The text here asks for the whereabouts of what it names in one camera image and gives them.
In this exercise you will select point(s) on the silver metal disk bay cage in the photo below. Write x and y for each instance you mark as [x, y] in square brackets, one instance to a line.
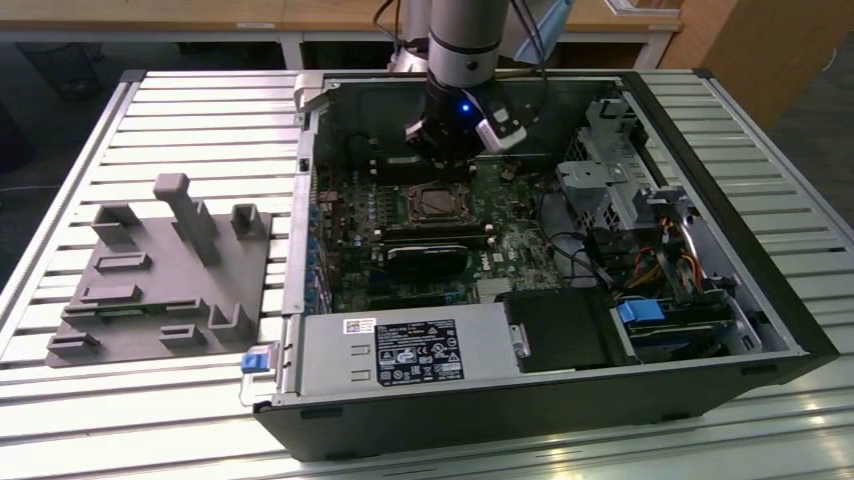
[601, 200]

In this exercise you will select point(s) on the black CPU socket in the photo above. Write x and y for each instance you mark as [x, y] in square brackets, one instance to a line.
[402, 220]

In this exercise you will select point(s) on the green motherboard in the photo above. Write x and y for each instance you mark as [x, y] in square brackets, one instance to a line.
[521, 260]

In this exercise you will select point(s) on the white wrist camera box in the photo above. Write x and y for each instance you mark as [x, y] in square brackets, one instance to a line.
[502, 127]

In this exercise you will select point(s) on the silver CPU plate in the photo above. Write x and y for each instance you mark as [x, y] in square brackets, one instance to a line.
[442, 201]

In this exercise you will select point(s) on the blue case latch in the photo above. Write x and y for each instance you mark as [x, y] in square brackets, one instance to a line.
[255, 364]

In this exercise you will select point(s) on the black plastic air shroud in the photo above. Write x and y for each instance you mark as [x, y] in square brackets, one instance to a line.
[568, 330]

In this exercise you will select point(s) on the black graphics card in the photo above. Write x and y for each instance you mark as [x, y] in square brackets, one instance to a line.
[427, 260]

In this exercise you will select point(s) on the small silver heatsink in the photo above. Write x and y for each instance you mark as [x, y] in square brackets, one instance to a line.
[494, 290]

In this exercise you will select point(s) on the brown wooden cabinet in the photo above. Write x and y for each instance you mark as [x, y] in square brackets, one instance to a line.
[768, 50]

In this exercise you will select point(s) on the wooden desk white frame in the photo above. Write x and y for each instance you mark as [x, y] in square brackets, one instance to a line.
[201, 15]

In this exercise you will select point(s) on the grey plastic bay clip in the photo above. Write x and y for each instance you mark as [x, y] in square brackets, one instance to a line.
[668, 199]

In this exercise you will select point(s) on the black RAM slot bank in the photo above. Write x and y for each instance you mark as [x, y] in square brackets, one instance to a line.
[401, 170]

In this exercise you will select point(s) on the black open PC case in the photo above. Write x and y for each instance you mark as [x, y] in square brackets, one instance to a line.
[468, 425]

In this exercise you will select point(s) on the black power supply label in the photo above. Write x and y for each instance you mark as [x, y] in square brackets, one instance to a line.
[419, 352]

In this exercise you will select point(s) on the grey power supply unit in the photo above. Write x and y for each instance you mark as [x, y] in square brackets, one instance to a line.
[321, 360]

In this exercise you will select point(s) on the black waste bin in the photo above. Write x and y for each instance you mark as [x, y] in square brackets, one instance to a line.
[63, 70]

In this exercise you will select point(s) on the grey parts rack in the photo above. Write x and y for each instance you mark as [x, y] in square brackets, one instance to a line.
[174, 290]

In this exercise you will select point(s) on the black RAM stick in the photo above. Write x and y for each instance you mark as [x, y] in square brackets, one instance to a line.
[434, 239]
[434, 231]

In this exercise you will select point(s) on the blue disk carrier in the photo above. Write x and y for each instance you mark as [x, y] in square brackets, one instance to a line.
[641, 312]

